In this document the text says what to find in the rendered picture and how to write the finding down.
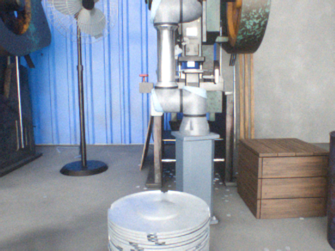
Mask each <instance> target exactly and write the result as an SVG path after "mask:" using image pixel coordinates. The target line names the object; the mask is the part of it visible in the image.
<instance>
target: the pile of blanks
mask: <svg viewBox="0 0 335 251"><path fill-rule="evenodd" d="M210 218H211V217H210V214H209V216H208V218H207V219H206V220H205V221H204V223H202V224H201V225H199V226H197V227H195V228H193V229H191V230H188V231H184V232H180V233H176V234H169V235H153V234H150V235H142V234H134V233H131V232H127V231H124V230H122V229H119V228H117V227H116V226H115V225H113V224H112V223H111V222H110V220H109V219H108V235H109V244H108V245H109V251H209V221H210Z"/></svg>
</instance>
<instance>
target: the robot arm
mask: <svg viewBox="0 0 335 251"><path fill-rule="evenodd" d="M202 13H203V8H202V5H201V4H200V2H198V1H197V0H153V1H152V5H151V18H150V22H151V23H152V24H154V29H155V30H156V31H157V83H156V84H155V85H154V89H152V90H151V97H152V98H153V105H154V109H155V111H156V112H161V113H180V112H182V121H181V125H180V128H179V133H180V134H182V135H188V136H203V135H207V134H210V129H209V124H208V121H207V118H206V99H207V97H206V90H205V89H204V88H199V87H189V86H182V88H178V84H177V83H176V82H175V59H178V54H179V53H181V52H182V49H180V48H179V45H178V44H180V43H183V42H184V39H183V35H182V34H179V32H178V28H179V26H178V23H190V22H193V21H196V20H198V19H199V18H200V17H201V15H202ZM182 39H183V40H182Z"/></svg>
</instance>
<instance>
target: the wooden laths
mask: <svg viewBox="0 0 335 251"><path fill-rule="evenodd" d="M250 70H251V138H252V139H254V65H253V54H250ZM244 85H245V138H246V139H248V58H247V54H244ZM233 92H234V150H236V105H235V64H234V66H233ZM239 112H240V135H239V138H240V139H243V92H242V54H239Z"/></svg>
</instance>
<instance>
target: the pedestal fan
mask: <svg viewBox="0 0 335 251"><path fill-rule="evenodd" d="M104 1H106V0H104ZM97 2H98V3H99V6H97V8H96V7H94V6H96V5H95V3H97ZM46 3H48V4H50V6H49V7H51V11H52V13H53V11H55V9H56V10H57V11H58V12H60V13H62V14H64V15H65V18H66V17H67V16H66V15H71V16H72V17H73V15H74V17H73V19H74V20H76V22H77V24H76V22H75V23H73V22H74V21H73V22H72V23H73V24H75V25H77V27H76V28H77V34H76V33H74V34H75V41H74V42H77V56H78V65H77V71H78V108H79V122H80V148H81V161H75V162H71V163H68V164H65V165H64V166H63V167H62V168H61V169H60V172H61V174H63V175H67V176H71V177H83V176H92V175H97V174H100V173H103V172H105V171H107V170H108V166H107V165H106V164H105V163H104V162H102V161H96V160H87V152H86V138H85V124H84V83H83V70H84V66H83V65H82V57H81V44H92V43H91V42H92V40H91V42H90V43H87V42H86V43H84V42H83V43H81V37H82V36H81V32H82V31H83V32H84V34H88V35H92V36H83V37H85V39H86V38H87V37H95V39H96V40H97V39H98V38H100V37H102V36H103V34H104V33H103V32H102V31H103V30H104V28H105V27H106V25H108V24H107V23H108V22H107V23H106V18H105V17H106V16H105V12H108V11H107V10H105V11H104V13H103V12H102V11H103V10H100V6H106V5H100V3H101V2H100V0H47V2H46ZM106 3H107V1H106ZM108 3H112V2H111V0H110V2H108ZM51 4H52V5H53V6H51ZM101 4H104V3H101ZM44 6H45V2H44ZM52 7H53V8H55V9H54V10H52ZM98 7H99V9H98ZM106 7H107V6H106ZM110 8H111V7H110ZM106 9H107V8H106ZM45 10H46V6H45ZM111 10H113V9H111ZM46 13H47V10H46ZM109 13H111V12H109ZM113 13H114V11H113ZM55 14H57V13H56V12H55ZM47 15H48V14H47ZM53 15H54V14H53ZM109 17H111V16H110V15H109ZM113 17H114V14H113ZM113 17H111V18H112V19H113ZM48 18H49V17H48ZM56 18H58V16H57V17H56ZM56 18H55V16H54V18H53V19H56ZM49 19H50V18H49ZM53 19H52V20H53ZM67 19H68V20H70V19H69V18H67ZM67 19H66V20H65V21H67ZM109 19H110V18H109ZM109 19H108V21H109ZM112 19H111V22H112ZM58 20H59V18H58ZM58 20H56V22H58ZM50 21H51V20H50ZM59 21H60V20H59ZM70 21H71V20H70ZM70 21H69V22H70ZM60 22H61V21H60ZM69 22H68V23H69ZM111 22H110V23H111ZM51 23H52V22H51ZM54 23H55V22H54ZM58 23H59V22H58ZM61 23H62V22H61ZM105 24H106V25H105ZM59 25H60V26H61V27H62V28H64V27H66V26H65V25H64V24H63V25H64V27H63V26H62V25H61V24H60V23H59ZM70 25H71V24H70ZM109 25H111V24H109ZM109 25H108V27H109ZM54 27H55V26H54ZM56 27H57V26H56ZM56 27H55V28H56ZM64 29H65V28H64ZM66 29H67V30H69V29H68V28H67V27H66ZM66 29H65V30H66ZM71 29H72V28H71ZM106 29H107V27H106ZM106 29H105V30H106ZM56 30H57V29H56ZM67 30H66V31H67ZM105 30H104V31H105ZM57 31H58V32H59V30H57ZM69 31H71V30H69ZM63 32H64V31H63ZM67 32H68V31H67ZM59 33H60V32H59ZM69 33H70V32H69ZM60 34H61V35H62V33H60ZM71 34H72V35H73V32H72V33H71ZM82 35H83V34H82ZM62 36H63V35H62ZM76 36H77V40H76ZM105 36H107V35H105ZM64 37H66V35H65V36H64ZM68 39H69V38H68ZM70 40H71V39H70ZM72 40H73V39H72ZM72 40H71V41H72ZM101 40H102V39H100V41H101ZM97 42H98V40H97ZM93 43H95V42H93ZM78 153H79V154H80V152H79V146H78Z"/></svg>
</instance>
